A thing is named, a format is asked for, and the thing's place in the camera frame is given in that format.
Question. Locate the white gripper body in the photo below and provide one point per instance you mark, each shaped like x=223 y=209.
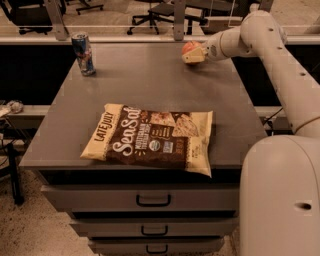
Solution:
x=213 y=49

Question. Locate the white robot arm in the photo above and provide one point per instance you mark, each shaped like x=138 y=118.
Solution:
x=279 y=202

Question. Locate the red apple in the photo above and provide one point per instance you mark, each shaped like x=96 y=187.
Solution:
x=191 y=45

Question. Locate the brown chip bag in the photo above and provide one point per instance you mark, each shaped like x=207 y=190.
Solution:
x=132 y=136

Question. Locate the blue energy drink can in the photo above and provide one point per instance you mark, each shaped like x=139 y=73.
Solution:
x=82 y=49

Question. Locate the top drawer black handle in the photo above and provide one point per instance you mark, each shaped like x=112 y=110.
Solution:
x=162 y=201

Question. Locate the bottom drawer black handle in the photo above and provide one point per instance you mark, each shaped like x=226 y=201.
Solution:
x=156 y=250

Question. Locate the black stand at left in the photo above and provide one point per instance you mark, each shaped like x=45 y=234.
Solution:
x=12 y=170

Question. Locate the black office chair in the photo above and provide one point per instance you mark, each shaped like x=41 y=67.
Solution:
x=27 y=15
x=173 y=12

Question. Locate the grey drawer cabinet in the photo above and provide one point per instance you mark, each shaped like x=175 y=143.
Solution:
x=100 y=197

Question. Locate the middle drawer black handle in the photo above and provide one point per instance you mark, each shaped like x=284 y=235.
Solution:
x=154 y=231

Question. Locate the black office chair centre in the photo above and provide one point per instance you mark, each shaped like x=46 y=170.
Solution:
x=173 y=12

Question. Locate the drawer black handle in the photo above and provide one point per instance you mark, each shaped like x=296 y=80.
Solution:
x=154 y=231
x=156 y=250
x=162 y=201

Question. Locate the black office chair left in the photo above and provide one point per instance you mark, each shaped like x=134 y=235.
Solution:
x=27 y=15

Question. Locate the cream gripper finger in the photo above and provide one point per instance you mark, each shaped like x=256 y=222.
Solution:
x=194 y=56

